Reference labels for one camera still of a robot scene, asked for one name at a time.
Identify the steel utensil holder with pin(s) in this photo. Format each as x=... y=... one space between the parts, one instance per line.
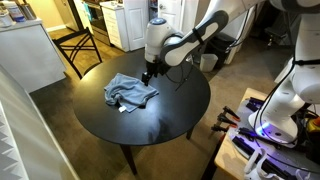
x=28 y=10

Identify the blue cloth with white tag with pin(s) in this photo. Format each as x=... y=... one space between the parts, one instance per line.
x=130 y=91

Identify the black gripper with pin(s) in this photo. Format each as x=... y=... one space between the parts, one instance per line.
x=156 y=69

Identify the white kitchen counter cabinet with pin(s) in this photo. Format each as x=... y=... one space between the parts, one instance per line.
x=30 y=53

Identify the white panel door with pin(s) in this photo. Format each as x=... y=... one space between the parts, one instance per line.
x=170 y=13

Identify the white mug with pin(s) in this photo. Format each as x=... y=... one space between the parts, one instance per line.
x=5 y=19

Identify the yellow emergency stop box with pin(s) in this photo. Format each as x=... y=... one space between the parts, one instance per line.
x=314 y=125

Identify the white vertical window blinds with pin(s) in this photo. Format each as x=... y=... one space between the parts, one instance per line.
x=10 y=153

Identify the long black aluminium bars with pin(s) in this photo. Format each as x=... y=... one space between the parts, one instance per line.
x=256 y=156

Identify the white plastic bracket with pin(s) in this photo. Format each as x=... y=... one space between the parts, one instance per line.
x=255 y=163

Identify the round grey mounting plate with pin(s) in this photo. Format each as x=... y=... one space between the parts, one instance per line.
x=300 y=160

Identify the round black wooden table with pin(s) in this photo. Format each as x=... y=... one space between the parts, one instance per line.
x=166 y=113

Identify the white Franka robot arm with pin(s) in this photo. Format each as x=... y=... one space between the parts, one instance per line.
x=300 y=83

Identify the steel kitchen stove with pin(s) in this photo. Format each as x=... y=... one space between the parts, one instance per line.
x=98 y=23

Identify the black metal chair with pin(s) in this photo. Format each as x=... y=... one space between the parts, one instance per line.
x=77 y=34

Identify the tall white cabinet door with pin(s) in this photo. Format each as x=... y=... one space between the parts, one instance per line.
x=136 y=23

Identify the black clamp with orange trigger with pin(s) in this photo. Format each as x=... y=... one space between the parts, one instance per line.
x=231 y=113
x=226 y=120

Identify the black clamp with metal bar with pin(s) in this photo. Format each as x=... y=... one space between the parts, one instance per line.
x=220 y=128

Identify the white drawer cabinet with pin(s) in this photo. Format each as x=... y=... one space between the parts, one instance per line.
x=115 y=26

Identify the light wooden robot stand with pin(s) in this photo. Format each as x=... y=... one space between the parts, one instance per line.
x=230 y=160

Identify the short black aluminium bars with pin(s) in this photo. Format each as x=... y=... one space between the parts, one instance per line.
x=255 y=103

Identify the white tub with blue label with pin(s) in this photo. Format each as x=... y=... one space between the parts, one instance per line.
x=15 y=11

